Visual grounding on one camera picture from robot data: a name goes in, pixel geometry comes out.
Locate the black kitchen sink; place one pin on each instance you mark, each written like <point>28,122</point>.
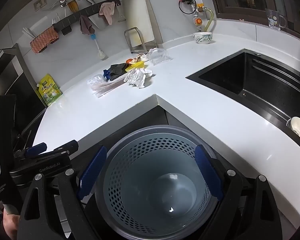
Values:
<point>252,80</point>

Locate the wall water tap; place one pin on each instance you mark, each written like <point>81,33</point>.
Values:
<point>62,3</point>

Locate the dark window frame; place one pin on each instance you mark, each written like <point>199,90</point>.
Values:
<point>240,5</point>

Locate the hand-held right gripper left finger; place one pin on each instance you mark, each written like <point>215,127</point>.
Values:
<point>92,172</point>

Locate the clear plastic stick wrapper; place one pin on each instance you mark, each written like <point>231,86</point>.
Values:
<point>106,88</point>

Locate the white paper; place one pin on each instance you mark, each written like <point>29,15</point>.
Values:
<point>138,77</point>

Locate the metal cutting board rack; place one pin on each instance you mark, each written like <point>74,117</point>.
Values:
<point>125,38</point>

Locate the blue plastic scrap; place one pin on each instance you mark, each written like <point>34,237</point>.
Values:
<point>106,74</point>

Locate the person's left hand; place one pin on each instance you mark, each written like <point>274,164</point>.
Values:
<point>11,222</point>

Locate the metal fork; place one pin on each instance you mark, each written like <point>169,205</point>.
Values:
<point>54,22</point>

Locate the green patterned bowl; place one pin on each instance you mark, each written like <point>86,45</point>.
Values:
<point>202,38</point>

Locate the glass mug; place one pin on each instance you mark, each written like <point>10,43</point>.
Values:
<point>275,20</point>

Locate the clear plastic bag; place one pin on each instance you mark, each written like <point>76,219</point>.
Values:
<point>96,80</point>

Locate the black hook holder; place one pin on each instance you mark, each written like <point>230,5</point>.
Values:
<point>66,30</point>

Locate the white cutting board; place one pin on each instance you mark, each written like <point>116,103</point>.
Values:
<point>138,10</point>

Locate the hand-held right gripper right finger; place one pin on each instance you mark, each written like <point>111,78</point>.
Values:
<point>207,172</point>

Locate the clear plastic container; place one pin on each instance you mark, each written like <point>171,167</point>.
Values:
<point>161,56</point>

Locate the black wall rail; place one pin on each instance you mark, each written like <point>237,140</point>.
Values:
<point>90,11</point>

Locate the grey perforated waste basket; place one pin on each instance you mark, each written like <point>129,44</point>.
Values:
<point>150,180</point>

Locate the pink cloth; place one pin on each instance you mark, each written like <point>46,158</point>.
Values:
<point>107,11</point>

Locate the green seasoning pouch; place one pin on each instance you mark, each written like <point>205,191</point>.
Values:
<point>48,91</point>

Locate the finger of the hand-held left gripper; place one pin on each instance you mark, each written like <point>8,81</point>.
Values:
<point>37,148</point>
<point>67,146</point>

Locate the yellow plastic container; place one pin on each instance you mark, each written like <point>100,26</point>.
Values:
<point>136,66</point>

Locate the gas valve assembly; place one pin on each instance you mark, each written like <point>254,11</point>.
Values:
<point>198,7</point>

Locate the orange mandarin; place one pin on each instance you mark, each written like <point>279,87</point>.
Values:
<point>129,61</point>

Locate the brown grey cloth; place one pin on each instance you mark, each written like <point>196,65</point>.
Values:
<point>86,25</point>

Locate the stainless steel appliance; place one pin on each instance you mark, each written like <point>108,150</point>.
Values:
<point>5,75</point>

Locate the wall power outlet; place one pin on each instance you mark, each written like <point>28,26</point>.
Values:
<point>40,3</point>

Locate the white bottle brush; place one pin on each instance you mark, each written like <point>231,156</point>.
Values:
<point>101,54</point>

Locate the orange striped sponge cloth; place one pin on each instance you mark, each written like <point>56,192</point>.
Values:
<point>43,41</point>

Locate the dark grey cloth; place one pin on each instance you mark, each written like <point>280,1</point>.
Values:
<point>117,70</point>

